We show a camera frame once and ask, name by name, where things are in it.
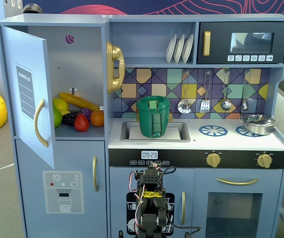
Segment white toy plate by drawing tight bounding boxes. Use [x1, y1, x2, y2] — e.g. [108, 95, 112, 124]
[182, 34, 194, 64]
[166, 34, 177, 64]
[173, 34, 185, 64]

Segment red toy strawberry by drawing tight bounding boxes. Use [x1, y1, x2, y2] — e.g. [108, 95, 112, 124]
[73, 113, 90, 132]

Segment yellow toy banana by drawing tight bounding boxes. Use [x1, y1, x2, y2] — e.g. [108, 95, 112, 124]
[58, 92, 100, 112]

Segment green toy apple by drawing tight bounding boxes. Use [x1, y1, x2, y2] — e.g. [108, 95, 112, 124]
[52, 103, 63, 128]

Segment purple toy grapes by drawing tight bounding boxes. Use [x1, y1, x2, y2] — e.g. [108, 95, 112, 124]
[79, 108, 93, 122]

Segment metal toy spoon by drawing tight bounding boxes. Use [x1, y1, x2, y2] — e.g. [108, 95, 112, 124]
[241, 70, 251, 112]

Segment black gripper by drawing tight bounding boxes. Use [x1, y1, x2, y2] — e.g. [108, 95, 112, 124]
[144, 161, 163, 175]

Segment dark toy blackberry cluster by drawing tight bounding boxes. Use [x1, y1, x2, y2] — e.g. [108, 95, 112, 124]
[61, 111, 79, 126]

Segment grey toy sink basin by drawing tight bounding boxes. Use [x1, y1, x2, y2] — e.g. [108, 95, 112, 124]
[120, 121, 191, 143]

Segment ice dispenser cabinet door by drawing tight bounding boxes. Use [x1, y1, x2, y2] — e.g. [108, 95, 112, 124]
[15, 140, 108, 238]

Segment metal slotted spatula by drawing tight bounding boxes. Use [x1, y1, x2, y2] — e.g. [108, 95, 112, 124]
[200, 70, 211, 114]

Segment blue wooden toy kitchen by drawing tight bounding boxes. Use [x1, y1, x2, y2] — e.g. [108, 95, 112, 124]
[0, 13, 284, 238]

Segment black toy microwave door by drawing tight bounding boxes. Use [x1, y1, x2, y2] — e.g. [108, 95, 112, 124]
[197, 21, 284, 64]

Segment gold stove knob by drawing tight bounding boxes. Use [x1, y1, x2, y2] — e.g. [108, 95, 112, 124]
[205, 152, 223, 168]
[256, 153, 273, 169]

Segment green plastic container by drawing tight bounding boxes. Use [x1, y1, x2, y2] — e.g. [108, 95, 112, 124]
[136, 96, 170, 138]

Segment metal slotted skimmer spoon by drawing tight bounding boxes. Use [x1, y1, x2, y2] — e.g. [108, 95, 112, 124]
[177, 70, 192, 114]

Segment orange toy fruit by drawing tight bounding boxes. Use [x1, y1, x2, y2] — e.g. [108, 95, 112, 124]
[90, 110, 105, 127]

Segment gold toy telephone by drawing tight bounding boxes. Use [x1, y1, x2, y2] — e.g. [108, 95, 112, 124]
[106, 41, 126, 95]

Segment steel pot with lid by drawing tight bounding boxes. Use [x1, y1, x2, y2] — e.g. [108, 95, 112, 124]
[239, 114, 280, 136]

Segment shopping list cabinet door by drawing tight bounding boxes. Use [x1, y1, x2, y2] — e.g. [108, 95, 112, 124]
[0, 26, 56, 171]

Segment dishwasher print cabinet door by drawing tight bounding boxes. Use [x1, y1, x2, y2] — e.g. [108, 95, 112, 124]
[109, 166, 195, 238]

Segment yellow toy lemon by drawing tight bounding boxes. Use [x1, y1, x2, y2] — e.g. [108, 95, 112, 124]
[52, 97, 69, 111]

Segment metal toy ladle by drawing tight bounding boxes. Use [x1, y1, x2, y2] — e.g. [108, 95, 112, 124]
[220, 70, 232, 112]

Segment black round dome object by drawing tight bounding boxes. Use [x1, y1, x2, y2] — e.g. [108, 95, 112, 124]
[22, 3, 44, 14]

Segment oven door with window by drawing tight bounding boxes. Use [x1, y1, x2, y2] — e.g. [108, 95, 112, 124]
[194, 168, 284, 238]

